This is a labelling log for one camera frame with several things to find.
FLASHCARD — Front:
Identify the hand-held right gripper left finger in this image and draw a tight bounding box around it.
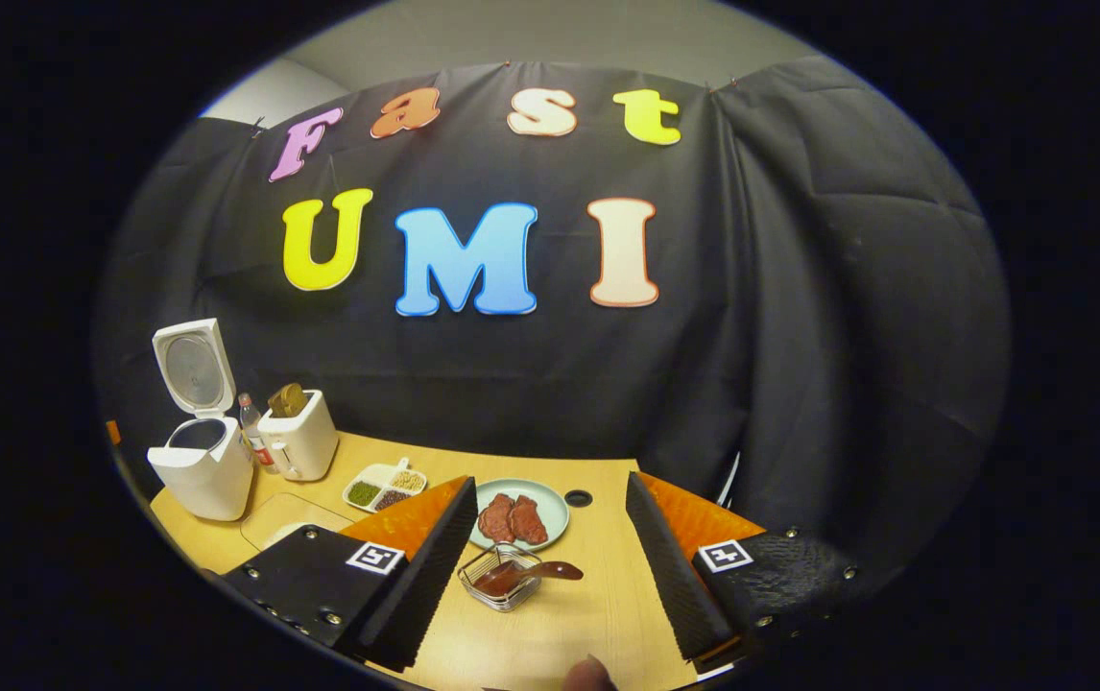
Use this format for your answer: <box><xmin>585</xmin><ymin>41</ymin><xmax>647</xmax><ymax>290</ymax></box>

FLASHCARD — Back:
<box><xmin>221</xmin><ymin>475</ymin><xmax>479</xmax><ymax>673</ymax></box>

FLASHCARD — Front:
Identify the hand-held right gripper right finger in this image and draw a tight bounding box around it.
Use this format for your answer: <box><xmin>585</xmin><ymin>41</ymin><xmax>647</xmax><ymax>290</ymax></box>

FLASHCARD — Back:
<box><xmin>625</xmin><ymin>470</ymin><xmax>863</xmax><ymax>675</ymax></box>

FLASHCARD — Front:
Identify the metal wire chopstick holder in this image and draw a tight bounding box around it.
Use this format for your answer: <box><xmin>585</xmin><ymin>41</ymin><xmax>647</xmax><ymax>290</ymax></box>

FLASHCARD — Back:
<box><xmin>457</xmin><ymin>542</ymin><xmax>543</xmax><ymax>613</ymax></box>

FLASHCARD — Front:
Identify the white rice cooker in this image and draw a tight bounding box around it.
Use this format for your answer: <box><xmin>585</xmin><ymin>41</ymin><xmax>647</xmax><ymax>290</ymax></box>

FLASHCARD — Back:
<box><xmin>147</xmin><ymin>318</ymin><xmax>255</xmax><ymax>522</ymax></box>

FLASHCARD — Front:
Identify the brown wooden spoon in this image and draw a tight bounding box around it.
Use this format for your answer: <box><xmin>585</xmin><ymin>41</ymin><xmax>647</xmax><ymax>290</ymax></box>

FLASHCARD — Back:
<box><xmin>475</xmin><ymin>560</ymin><xmax>585</xmax><ymax>598</ymax></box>

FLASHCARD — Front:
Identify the cream tray of rice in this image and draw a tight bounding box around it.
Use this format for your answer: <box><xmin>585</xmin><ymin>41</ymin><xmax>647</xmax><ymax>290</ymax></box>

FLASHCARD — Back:
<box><xmin>241</xmin><ymin>491</ymin><xmax>356</xmax><ymax>553</ymax></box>

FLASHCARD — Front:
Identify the red meat slice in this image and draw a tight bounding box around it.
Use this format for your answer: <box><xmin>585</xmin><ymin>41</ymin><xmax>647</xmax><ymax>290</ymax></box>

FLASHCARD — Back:
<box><xmin>510</xmin><ymin>494</ymin><xmax>549</xmax><ymax>546</ymax></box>
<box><xmin>478</xmin><ymin>493</ymin><xmax>517</xmax><ymax>544</ymax></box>

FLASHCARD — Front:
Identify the white divided bean dish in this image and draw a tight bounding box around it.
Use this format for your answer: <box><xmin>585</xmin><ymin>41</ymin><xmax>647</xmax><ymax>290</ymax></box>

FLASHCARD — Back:
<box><xmin>343</xmin><ymin>457</ymin><xmax>428</xmax><ymax>513</ymax></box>

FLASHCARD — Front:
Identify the pale green plate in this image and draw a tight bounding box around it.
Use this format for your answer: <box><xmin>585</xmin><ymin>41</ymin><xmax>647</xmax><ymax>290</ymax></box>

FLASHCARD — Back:
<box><xmin>466</xmin><ymin>478</ymin><xmax>571</xmax><ymax>553</ymax></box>

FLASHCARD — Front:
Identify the clear plastic bottle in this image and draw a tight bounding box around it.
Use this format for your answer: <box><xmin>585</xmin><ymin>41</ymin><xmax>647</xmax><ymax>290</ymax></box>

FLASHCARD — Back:
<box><xmin>238</xmin><ymin>393</ymin><xmax>277</xmax><ymax>473</ymax></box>

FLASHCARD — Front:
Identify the white toaster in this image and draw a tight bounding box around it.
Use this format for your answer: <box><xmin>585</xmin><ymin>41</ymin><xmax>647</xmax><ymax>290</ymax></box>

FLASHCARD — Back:
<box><xmin>257</xmin><ymin>389</ymin><xmax>340</xmax><ymax>482</ymax></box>

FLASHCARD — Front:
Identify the black backdrop cloth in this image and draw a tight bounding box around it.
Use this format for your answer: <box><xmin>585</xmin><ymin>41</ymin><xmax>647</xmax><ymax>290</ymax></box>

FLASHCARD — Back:
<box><xmin>94</xmin><ymin>56</ymin><xmax>1012</xmax><ymax>577</ymax></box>

